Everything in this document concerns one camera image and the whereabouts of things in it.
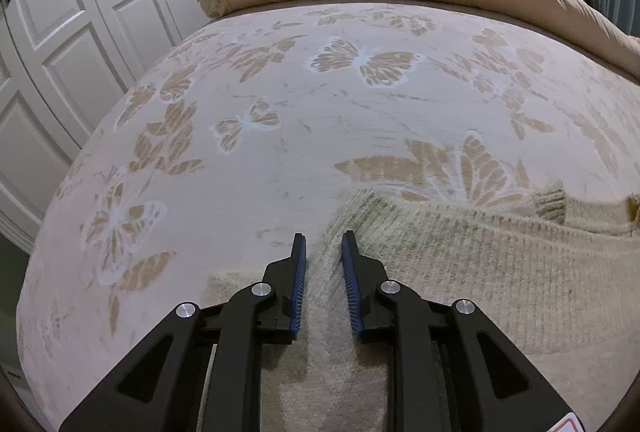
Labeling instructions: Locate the cream knitted sweater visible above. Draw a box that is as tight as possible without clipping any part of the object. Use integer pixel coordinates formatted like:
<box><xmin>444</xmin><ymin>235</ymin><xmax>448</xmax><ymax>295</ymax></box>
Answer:
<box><xmin>207</xmin><ymin>179</ymin><xmax>640</xmax><ymax>432</ymax></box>

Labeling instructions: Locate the pink butterfly bed blanket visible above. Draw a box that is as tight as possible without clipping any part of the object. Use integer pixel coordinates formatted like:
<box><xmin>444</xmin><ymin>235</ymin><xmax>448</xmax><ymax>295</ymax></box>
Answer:
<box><xmin>17</xmin><ymin>2</ymin><xmax>639</xmax><ymax>426</ymax></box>

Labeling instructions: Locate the white panelled wardrobe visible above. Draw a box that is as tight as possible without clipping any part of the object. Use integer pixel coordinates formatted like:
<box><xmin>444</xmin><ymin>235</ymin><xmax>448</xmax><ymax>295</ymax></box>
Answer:
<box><xmin>1</xmin><ymin>0</ymin><xmax>206</xmax><ymax>251</ymax></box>

